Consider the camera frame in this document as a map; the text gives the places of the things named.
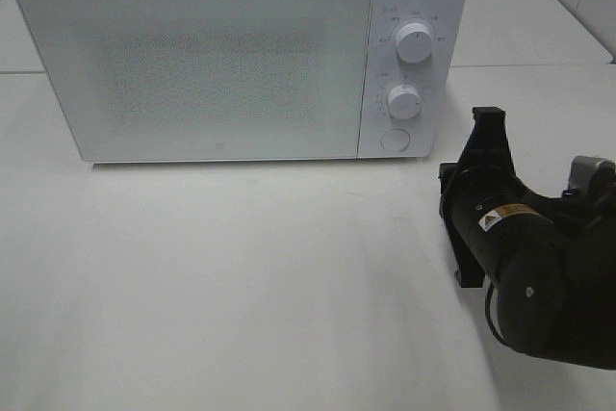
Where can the white microwave door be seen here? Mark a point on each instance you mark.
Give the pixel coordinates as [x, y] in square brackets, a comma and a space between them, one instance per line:
[199, 80]

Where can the white microwave knob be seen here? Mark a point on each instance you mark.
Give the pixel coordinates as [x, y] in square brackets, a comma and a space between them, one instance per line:
[414, 41]
[404, 102]

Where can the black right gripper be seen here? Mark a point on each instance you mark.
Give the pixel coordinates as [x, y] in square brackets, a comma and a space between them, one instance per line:
[483, 203]

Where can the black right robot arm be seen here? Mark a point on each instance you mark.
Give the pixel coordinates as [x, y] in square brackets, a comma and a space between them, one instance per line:
[547, 263]

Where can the round white door release button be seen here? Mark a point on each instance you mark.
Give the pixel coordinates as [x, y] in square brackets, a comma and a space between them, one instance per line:
[395, 140]

